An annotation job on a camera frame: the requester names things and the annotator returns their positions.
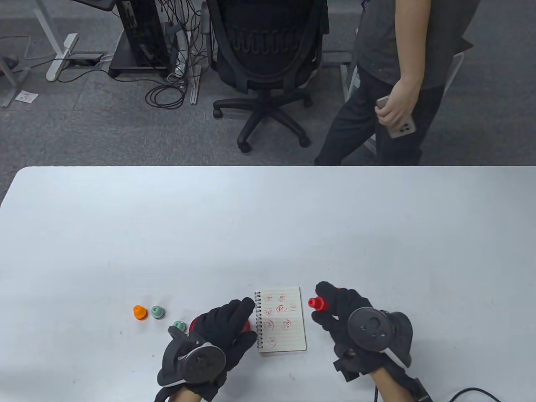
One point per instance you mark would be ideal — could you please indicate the black white left hand controller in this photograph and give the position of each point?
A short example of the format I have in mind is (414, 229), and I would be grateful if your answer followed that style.
(205, 362)

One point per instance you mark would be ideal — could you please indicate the red ink tin lid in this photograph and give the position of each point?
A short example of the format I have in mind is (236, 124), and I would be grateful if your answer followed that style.
(192, 324)

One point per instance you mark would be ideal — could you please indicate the person's left hand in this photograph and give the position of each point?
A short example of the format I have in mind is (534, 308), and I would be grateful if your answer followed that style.
(230, 331)

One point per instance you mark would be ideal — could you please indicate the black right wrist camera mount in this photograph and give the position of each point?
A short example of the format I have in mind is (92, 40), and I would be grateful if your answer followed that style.
(347, 368)

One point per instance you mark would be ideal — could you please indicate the grey desk leg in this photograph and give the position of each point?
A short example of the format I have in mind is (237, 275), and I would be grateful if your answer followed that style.
(9, 98)

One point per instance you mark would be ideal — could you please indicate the orange reward stamp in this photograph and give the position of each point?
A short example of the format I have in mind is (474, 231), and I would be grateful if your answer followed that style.
(140, 312)

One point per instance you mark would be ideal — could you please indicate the red reward stamp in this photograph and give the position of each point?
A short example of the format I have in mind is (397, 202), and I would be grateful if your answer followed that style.
(317, 303)

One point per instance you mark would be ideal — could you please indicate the white paper scrap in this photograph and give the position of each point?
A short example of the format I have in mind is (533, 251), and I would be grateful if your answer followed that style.
(26, 96)

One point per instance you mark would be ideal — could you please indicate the grey floor outlet cover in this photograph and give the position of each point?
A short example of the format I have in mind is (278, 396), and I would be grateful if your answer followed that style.
(335, 57)

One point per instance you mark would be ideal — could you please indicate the black white right hand controller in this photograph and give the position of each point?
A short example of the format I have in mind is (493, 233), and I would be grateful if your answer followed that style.
(368, 328)

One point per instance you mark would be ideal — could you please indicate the beige smartphone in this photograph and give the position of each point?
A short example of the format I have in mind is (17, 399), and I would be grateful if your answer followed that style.
(402, 127)

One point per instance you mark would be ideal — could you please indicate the slim white desk leg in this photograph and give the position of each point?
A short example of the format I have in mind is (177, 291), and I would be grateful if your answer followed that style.
(193, 90)

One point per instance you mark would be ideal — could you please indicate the red ink pad base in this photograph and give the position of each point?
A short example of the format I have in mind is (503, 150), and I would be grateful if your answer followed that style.
(247, 325)

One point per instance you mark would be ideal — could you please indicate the black white hand controller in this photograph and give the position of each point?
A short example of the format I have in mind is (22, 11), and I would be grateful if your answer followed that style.
(368, 328)
(205, 362)

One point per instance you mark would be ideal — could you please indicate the green reward stamp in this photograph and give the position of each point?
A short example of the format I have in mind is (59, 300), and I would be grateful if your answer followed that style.
(179, 324)
(157, 312)

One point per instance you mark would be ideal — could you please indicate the person's left forearm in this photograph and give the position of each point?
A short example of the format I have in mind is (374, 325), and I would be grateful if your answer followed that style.
(182, 397)

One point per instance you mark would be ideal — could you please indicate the white T-shaped desk leg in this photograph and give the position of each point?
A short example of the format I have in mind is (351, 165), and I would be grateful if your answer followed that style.
(63, 52)

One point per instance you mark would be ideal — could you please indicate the spiral lined notebook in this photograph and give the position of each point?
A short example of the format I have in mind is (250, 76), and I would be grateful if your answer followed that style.
(284, 331)

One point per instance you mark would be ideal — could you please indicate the black computer tower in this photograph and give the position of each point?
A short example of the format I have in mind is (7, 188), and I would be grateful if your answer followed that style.
(140, 29)

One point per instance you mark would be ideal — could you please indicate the black computer stand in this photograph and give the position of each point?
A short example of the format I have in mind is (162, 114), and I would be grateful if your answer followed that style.
(125, 63)

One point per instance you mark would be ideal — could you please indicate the black mesh office chair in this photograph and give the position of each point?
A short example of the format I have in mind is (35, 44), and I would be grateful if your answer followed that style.
(268, 54)

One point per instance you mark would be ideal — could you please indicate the dark brown flat board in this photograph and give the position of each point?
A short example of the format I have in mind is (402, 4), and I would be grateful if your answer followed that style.
(468, 44)

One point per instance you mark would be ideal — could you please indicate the person's right forearm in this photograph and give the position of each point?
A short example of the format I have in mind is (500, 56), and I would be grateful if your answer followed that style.
(389, 389)

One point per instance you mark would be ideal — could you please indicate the black power strip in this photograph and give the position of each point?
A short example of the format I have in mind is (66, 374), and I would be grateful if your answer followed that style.
(88, 58)

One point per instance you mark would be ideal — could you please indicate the person's right hand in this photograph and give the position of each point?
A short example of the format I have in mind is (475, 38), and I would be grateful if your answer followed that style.
(339, 318)

